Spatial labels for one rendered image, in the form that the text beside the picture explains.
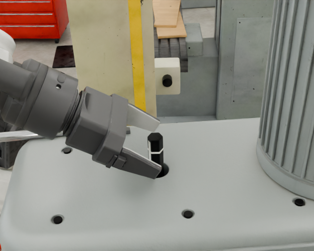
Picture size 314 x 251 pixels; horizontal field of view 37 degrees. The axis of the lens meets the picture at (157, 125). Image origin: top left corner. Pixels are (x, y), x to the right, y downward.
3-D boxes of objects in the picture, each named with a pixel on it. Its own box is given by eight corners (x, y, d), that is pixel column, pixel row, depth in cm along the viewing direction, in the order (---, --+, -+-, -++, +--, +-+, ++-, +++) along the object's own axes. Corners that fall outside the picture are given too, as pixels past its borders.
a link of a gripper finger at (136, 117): (162, 120, 70) (124, 103, 68) (152, 135, 72) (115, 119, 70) (162, 113, 71) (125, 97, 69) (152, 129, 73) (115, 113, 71)
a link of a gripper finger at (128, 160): (152, 179, 64) (110, 162, 62) (164, 163, 62) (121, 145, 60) (152, 187, 62) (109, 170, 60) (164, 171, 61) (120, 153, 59)
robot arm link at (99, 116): (106, 130, 73) (32, 99, 69) (134, 82, 68) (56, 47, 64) (99, 187, 62) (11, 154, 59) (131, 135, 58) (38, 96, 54)
